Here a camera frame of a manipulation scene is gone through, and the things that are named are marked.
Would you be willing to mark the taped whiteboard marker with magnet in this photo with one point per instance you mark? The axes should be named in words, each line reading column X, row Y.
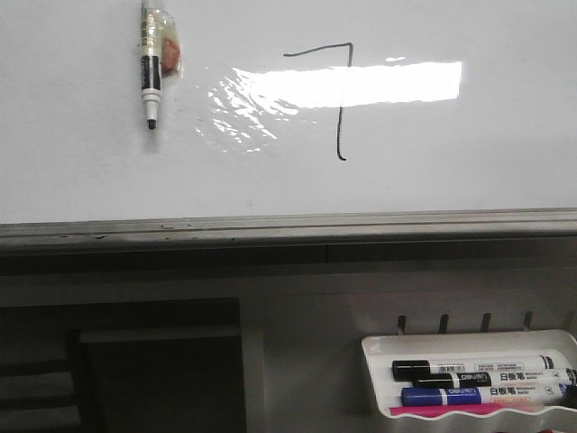
column 160, row 56

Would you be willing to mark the white whiteboard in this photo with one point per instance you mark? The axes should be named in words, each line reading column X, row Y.
column 291, row 120

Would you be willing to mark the white plastic marker tray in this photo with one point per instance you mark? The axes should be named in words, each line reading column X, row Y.
column 379, row 352

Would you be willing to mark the black cap marker top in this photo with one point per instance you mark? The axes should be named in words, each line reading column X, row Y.
column 404, row 370

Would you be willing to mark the blue cap marker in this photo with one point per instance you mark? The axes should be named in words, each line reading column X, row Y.
column 508, row 395

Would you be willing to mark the pink eraser strip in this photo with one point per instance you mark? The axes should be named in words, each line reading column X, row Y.
column 439, row 410

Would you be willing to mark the black marker middle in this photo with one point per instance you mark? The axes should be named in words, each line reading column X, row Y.
column 565, row 376

